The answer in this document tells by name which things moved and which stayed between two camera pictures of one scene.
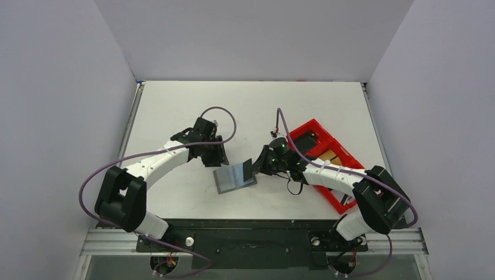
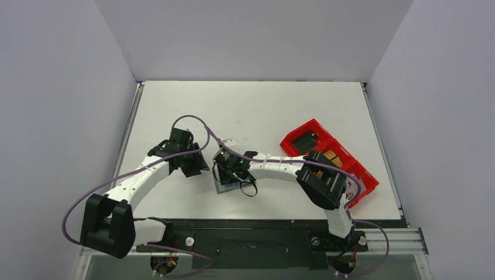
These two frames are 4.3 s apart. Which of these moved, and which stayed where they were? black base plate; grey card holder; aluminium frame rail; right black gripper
Moved: right black gripper
Stayed: grey card holder; black base plate; aluminium frame rail
